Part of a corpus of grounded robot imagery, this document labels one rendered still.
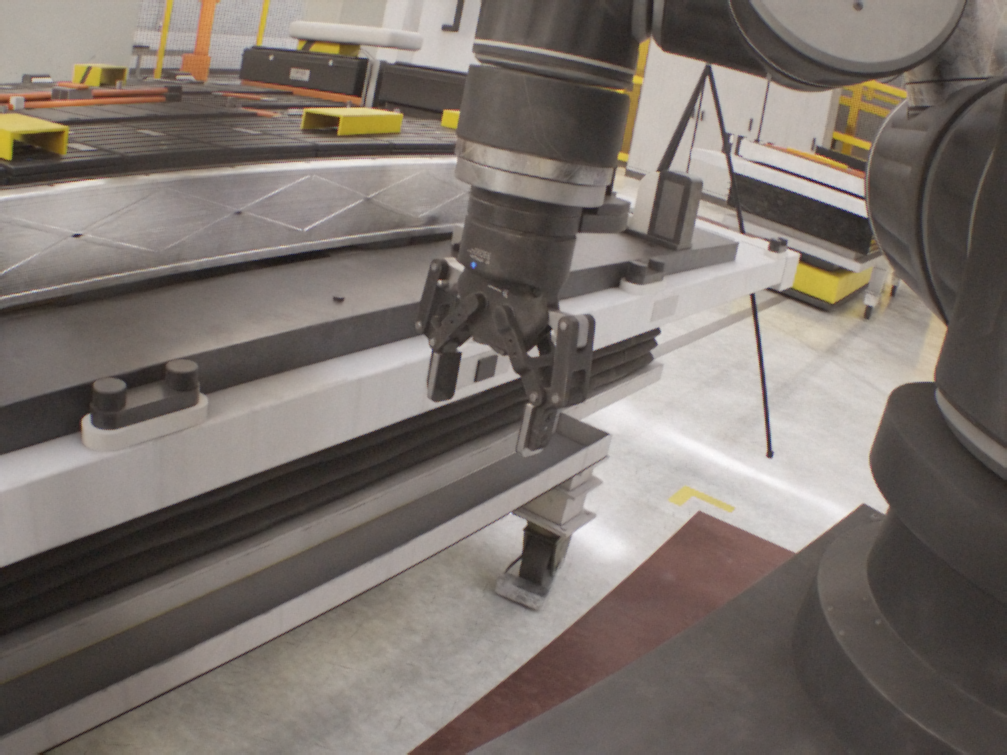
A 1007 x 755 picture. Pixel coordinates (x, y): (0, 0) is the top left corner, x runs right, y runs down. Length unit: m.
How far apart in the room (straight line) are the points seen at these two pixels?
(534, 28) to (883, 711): 0.42
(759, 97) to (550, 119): 9.86
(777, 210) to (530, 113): 5.43
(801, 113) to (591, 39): 9.70
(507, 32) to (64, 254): 0.47
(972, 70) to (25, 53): 5.67
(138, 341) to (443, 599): 1.35
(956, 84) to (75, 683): 1.10
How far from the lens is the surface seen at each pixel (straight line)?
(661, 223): 1.55
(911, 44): 0.36
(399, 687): 1.71
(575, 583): 2.13
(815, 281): 6.03
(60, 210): 0.81
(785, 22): 0.35
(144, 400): 0.66
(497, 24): 0.55
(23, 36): 5.90
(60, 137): 0.91
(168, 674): 1.09
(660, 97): 10.81
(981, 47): 0.60
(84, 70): 2.00
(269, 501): 1.28
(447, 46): 4.36
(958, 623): 0.38
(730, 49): 0.54
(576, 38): 0.53
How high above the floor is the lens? 1.14
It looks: 22 degrees down
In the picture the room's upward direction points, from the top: 11 degrees clockwise
